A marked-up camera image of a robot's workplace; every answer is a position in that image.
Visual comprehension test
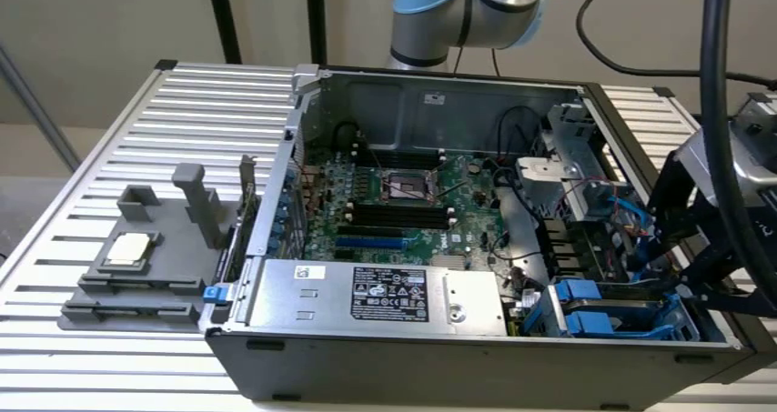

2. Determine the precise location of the silver chipset heatsink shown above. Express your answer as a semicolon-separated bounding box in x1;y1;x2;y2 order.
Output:
433;254;474;271

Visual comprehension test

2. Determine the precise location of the silver CPU chip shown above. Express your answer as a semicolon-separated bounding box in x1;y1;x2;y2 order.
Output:
106;232;154;266

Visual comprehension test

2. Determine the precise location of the metal drive cage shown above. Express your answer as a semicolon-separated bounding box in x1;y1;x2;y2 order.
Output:
514;102;633;222

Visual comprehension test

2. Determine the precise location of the red black power wire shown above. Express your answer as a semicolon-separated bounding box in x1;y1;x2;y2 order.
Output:
561;178;649;236

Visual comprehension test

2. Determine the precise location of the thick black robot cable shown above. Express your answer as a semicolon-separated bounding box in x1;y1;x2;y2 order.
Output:
697;0;777;308

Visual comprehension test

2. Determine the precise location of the thin black cable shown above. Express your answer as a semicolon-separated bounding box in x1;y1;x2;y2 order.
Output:
577;0;777;90

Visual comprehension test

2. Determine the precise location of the blue disk wire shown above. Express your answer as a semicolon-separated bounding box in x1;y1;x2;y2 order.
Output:
628;255;691;288
597;188;656;243

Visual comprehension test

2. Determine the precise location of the CPU socket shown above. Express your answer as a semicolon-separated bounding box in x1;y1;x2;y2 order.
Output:
380;168;442;204

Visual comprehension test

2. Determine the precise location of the short black expansion slot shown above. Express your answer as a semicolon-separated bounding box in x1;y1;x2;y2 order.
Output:
335;249;392;262

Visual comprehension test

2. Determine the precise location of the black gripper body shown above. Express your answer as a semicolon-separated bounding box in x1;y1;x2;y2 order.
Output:
691;188;777;270

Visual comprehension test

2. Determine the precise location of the open black PC case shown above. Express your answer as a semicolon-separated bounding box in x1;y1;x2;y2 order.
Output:
203;64;777;404

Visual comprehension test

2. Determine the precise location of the disk in blue carrier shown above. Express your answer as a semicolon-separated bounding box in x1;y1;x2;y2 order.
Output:
549;277;687;305

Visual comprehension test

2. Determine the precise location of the black stand pole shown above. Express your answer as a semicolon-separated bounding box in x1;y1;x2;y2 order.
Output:
305;0;330;66
209;0;246;65

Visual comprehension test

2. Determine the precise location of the grey parts rack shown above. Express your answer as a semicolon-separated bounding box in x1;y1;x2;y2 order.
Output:
58;164;242;331

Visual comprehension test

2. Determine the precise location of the grey aluminium bar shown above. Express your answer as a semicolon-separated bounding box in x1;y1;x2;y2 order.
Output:
0;43;82;173

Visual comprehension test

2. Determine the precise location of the silver power supply unit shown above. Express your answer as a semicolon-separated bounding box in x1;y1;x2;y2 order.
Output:
246;259;509;338

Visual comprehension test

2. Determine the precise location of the green motherboard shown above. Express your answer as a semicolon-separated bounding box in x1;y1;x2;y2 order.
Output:
302;150;512;270

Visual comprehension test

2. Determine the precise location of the green graphics card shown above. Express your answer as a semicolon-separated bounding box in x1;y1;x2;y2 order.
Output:
222;154;263;290

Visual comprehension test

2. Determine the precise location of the blue expansion slot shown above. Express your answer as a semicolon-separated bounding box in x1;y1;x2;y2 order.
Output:
335;236;406;250

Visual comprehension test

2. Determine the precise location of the blue disk carrier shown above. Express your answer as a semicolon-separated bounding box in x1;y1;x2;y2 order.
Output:
564;300;700;340

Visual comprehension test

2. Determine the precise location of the black looped case wire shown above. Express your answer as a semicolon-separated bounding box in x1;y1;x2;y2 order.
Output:
496;105;542;161

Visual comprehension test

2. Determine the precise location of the short black wire loop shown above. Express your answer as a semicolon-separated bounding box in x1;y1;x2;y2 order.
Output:
331;120;361;150

